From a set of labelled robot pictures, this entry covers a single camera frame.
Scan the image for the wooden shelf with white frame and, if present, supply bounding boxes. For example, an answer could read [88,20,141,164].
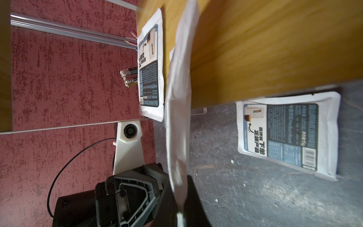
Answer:
[1,1,363,131]

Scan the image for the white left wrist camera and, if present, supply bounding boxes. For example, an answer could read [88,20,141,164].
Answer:
[113,120,145,175]

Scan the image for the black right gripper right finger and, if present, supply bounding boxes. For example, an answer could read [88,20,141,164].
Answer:
[184,175,211,227]

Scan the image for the left aluminium corner post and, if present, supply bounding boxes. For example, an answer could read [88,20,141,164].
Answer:
[10,13,137,50]

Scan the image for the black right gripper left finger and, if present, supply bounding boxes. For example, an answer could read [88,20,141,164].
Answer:
[151,184,178,227]

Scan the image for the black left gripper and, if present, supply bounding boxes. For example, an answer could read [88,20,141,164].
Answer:
[52,163,169,227]

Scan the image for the pens in cup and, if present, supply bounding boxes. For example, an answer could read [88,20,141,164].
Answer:
[120,30,138,88]

